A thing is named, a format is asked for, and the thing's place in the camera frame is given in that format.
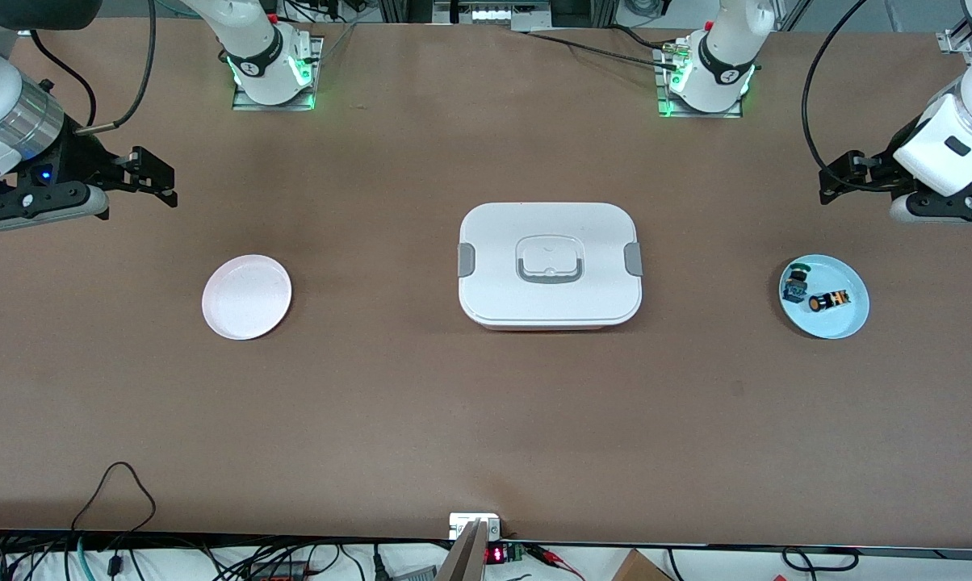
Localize pink round plate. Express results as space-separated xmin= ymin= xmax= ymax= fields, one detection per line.
xmin=202 ymin=255 xmax=293 ymax=341

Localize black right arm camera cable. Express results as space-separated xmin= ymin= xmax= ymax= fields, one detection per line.
xmin=27 ymin=31 xmax=99 ymax=128

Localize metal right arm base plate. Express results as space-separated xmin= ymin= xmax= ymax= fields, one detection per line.
xmin=232 ymin=36 xmax=325 ymax=111

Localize thin black looped cable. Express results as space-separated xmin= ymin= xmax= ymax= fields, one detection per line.
xmin=70 ymin=462 xmax=157 ymax=537

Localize red clip lead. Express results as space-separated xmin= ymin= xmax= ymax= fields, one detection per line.
xmin=526 ymin=543 xmax=585 ymax=580

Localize light blue round plate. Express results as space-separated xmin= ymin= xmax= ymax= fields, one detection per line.
xmin=779 ymin=255 xmax=869 ymax=340

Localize aluminium frame rack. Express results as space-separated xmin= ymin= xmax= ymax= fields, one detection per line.
xmin=377 ymin=0 xmax=616 ymax=33

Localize brown cardboard box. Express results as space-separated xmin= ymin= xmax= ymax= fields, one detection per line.
xmin=611 ymin=549 xmax=674 ymax=581

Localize green push button switch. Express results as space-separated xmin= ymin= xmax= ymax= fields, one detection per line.
xmin=781 ymin=261 xmax=811 ymax=304

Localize orange push button switch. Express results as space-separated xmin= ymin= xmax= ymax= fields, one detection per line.
xmin=807 ymin=289 xmax=852 ymax=316

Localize small white box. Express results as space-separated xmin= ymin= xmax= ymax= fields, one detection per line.
xmin=449 ymin=513 xmax=503 ymax=540

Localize black right arm connector cable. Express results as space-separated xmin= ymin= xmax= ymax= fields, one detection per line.
xmin=74 ymin=0 xmax=157 ymax=135

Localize black base supply cable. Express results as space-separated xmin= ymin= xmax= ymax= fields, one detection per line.
xmin=525 ymin=31 xmax=682 ymax=72
xmin=611 ymin=24 xmax=672 ymax=51

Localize white lunch box grey clips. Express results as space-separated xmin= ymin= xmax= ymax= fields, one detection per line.
xmin=458 ymin=202 xmax=643 ymax=332

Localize grey brown mounting bar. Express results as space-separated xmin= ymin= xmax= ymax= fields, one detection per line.
xmin=436 ymin=519 xmax=488 ymax=581

